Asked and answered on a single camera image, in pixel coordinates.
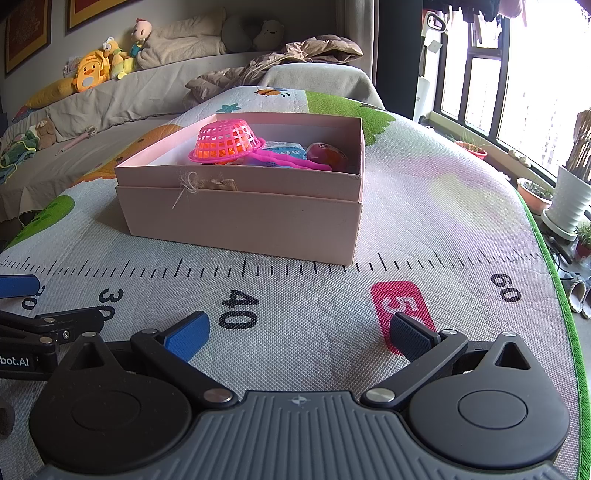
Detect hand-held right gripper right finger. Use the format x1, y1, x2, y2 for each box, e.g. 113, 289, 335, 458
361, 313, 532, 409

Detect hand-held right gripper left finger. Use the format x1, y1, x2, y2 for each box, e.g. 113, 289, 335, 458
69, 311, 234, 408

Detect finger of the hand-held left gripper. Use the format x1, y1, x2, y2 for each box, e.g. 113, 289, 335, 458
0, 274, 41, 299
0, 307, 105, 356

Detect pink cardboard box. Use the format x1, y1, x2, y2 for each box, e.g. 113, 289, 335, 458
115, 112, 365, 267

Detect pink spotted toy teal base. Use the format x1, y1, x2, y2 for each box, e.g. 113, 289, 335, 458
305, 141, 350, 168

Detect pink toy net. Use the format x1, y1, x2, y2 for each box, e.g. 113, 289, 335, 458
188, 119, 333, 172

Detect blue plastic packet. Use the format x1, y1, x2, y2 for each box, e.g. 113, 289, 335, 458
263, 141, 308, 160

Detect printed play mat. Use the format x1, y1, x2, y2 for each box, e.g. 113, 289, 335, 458
0, 85, 585, 480

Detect green cloth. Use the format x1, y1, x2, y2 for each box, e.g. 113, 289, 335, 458
0, 130, 38, 168

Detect brown teddy bear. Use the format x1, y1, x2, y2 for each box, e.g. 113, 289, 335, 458
34, 117, 57, 149

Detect pink stick toy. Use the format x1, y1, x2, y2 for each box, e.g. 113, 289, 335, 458
56, 126, 99, 154

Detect pair of slippers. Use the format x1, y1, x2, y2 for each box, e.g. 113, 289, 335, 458
567, 281, 591, 320

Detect shallow plant pot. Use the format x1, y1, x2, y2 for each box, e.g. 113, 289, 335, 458
516, 178, 554, 216

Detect small green potted plant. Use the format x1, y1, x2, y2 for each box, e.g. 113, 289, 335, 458
574, 220, 591, 260

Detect small red plant pot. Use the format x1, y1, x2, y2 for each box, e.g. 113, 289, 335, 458
454, 131, 489, 161

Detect yellow pillow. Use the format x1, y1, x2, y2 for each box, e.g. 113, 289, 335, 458
21, 76, 78, 110

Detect potted plant white pot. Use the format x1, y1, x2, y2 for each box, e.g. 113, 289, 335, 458
541, 110, 591, 241

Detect beige covered sofa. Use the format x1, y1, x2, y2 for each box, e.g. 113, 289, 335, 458
0, 51, 384, 232

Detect orange plush toy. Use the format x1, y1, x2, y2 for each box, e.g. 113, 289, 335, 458
73, 50, 112, 93

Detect white upright vacuum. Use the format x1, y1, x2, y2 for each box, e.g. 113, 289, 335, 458
412, 11, 448, 126

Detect yellow plush toy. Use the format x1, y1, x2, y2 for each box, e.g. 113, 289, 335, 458
99, 37, 139, 80

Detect crumpled brown blanket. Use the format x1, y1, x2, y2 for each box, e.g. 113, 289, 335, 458
185, 36, 365, 109

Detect doll with pink head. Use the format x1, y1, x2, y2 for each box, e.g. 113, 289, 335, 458
129, 17, 155, 58

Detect beige folded blanket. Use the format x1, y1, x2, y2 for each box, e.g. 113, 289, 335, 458
139, 14, 228, 70

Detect grey curtain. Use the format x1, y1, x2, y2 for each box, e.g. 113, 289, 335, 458
346, 0, 423, 121

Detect grey bear plush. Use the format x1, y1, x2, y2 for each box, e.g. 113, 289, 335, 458
252, 18, 291, 51

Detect hanging clothes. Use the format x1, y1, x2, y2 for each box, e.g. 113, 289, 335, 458
445, 0, 532, 28

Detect red framed wall picture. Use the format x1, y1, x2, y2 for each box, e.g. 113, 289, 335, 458
4, 0, 52, 75

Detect black window frame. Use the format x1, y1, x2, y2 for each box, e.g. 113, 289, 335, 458
438, 9, 591, 181

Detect wide framed wall picture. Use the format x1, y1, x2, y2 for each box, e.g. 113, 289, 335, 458
65, 0, 155, 32

